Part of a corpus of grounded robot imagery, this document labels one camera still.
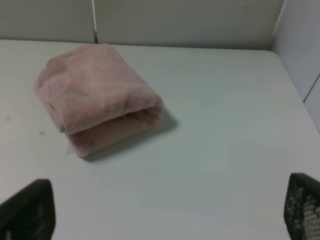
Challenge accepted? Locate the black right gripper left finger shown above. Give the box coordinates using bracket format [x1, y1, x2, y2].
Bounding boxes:
[0, 179, 56, 240]

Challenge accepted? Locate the pink fluffy towel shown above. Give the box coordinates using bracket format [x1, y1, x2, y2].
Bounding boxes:
[34, 44, 164, 158]

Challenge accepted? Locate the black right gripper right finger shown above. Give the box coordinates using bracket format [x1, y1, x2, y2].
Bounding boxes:
[283, 173, 320, 240]

